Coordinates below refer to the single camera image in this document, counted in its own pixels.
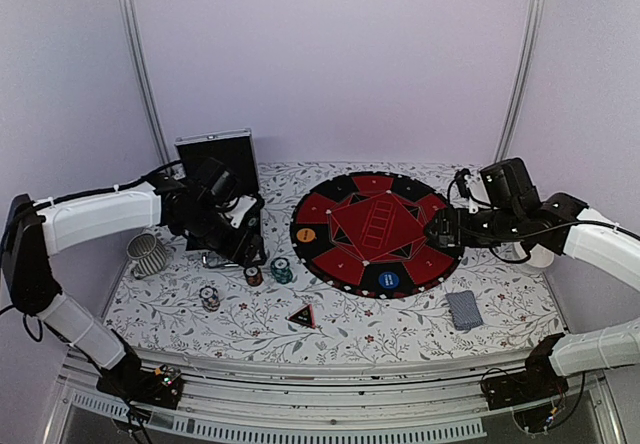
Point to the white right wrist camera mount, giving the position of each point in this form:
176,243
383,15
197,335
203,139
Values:
471,187

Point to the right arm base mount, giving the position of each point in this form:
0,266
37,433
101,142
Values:
535,382

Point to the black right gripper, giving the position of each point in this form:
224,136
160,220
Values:
445,216

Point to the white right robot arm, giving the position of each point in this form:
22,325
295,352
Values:
594,247

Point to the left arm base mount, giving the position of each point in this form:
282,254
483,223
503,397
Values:
161,387

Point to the round red black poker mat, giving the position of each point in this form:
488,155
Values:
367,223

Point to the front aluminium rail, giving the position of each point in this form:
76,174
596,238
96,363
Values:
232,401

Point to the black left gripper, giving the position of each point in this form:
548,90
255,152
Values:
234,251

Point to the blue small blind button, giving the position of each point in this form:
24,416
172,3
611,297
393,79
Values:
389,280

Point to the striped ceramic cup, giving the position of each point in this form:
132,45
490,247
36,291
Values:
148,255

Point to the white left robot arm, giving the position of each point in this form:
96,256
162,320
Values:
44,239

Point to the black triangular dealer plate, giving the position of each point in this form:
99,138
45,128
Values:
303,317

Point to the aluminium poker case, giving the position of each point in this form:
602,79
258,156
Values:
235,150

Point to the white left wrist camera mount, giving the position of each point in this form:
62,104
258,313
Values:
246,211

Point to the red black 100 chip stack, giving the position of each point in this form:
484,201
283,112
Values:
253,276

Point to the orange big blind button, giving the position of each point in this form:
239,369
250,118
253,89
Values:
305,235

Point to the blue loose card deck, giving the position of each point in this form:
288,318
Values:
464,310

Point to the left aluminium frame post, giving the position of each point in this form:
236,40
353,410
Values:
135,45

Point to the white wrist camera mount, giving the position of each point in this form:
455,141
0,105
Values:
246,211
471,187

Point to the blue green 50 chip stack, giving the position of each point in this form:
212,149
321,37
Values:
281,270

